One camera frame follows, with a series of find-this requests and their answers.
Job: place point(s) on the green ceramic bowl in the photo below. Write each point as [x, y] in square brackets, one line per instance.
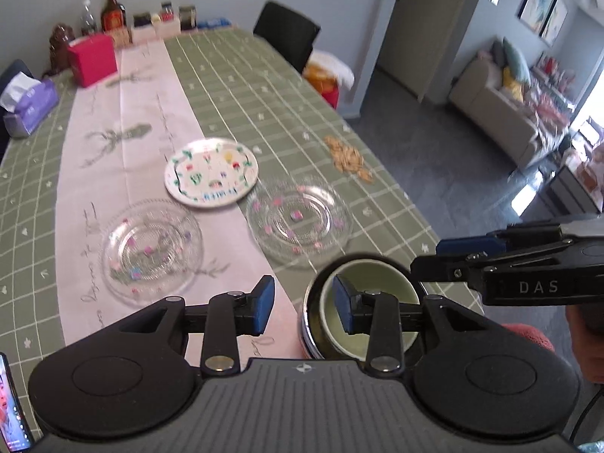
[356, 293]

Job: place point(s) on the wall picture left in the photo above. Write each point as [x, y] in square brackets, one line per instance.
[533, 14]

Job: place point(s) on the far left black chair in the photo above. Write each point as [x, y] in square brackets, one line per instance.
[8, 103]

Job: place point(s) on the beige sofa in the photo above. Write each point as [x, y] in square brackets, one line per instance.
[526, 126]

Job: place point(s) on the tall dark jar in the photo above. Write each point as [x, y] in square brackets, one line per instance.
[187, 17]

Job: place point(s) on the blue packet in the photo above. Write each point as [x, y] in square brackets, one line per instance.
[214, 23]

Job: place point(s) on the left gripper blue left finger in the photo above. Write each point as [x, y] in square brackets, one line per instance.
[228, 316]

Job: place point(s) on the white cloth on stool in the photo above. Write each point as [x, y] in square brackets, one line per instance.
[334, 67]

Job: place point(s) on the right black chair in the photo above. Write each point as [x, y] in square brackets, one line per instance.
[288, 32]

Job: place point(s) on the clear plastic bottle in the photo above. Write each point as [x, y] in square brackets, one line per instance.
[88, 25]

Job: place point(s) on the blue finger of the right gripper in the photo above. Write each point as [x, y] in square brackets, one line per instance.
[447, 268]
[489, 245]

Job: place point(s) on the white condiment box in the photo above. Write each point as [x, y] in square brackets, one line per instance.
[159, 30]

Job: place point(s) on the pile of seeds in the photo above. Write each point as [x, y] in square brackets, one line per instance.
[348, 159]

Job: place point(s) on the dark glass jar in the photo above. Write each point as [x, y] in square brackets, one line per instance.
[142, 19]

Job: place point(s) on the teal cushion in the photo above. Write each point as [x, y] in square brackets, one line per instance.
[516, 62]

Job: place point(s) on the pink table runner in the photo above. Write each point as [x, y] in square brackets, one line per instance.
[147, 91]

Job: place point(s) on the black chair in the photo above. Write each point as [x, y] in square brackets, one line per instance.
[288, 32]
[8, 103]

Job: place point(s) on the clear glass plate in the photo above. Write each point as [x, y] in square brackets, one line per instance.
[151, 250]
[298, 220]

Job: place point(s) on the purple tissue box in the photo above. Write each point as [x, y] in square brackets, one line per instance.
[34, 101]

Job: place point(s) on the painted white ceramic plate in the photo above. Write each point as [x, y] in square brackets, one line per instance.
[211, 173]

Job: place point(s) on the blue steel bowl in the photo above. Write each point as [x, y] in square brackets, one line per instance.
[314, 320]

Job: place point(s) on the brown liquor bottle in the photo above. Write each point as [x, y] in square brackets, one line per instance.
[113, 16]

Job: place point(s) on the smartphone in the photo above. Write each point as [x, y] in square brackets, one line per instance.
[15, 431]

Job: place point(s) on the person's right hand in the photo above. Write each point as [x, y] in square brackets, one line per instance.
[587, 348]

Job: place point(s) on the red gift box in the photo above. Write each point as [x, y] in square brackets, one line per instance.
[92, 59]

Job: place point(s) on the beige wooden door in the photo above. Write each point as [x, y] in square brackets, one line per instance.
[419, 35]

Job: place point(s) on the wall picture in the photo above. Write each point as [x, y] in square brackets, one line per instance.
[555, 22]
[533, 14]

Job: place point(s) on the wall picture right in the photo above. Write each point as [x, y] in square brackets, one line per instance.
[555, 22]

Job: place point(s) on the brown ceramic jar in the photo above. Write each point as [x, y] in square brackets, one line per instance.
[62, 36]

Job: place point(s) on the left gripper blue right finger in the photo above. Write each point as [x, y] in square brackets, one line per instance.
[377, 316]

